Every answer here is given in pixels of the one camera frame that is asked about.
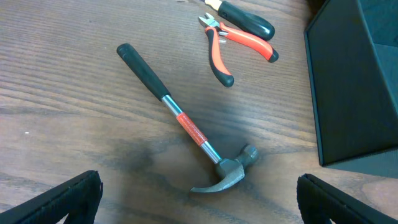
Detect black yellow handled screwdriver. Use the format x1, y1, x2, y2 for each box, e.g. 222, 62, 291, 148
202, 0, 275, 40

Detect orange black handled pliers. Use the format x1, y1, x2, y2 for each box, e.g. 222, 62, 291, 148
198, 12, 279, 88

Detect black cardboard box with lid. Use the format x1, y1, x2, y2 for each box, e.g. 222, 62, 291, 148
304, 0, 397, 178

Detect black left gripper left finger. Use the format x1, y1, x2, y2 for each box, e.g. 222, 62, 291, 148
1, 170, 103, 224

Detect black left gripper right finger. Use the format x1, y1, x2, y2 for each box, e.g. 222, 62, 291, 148
297, 174, 397, 224

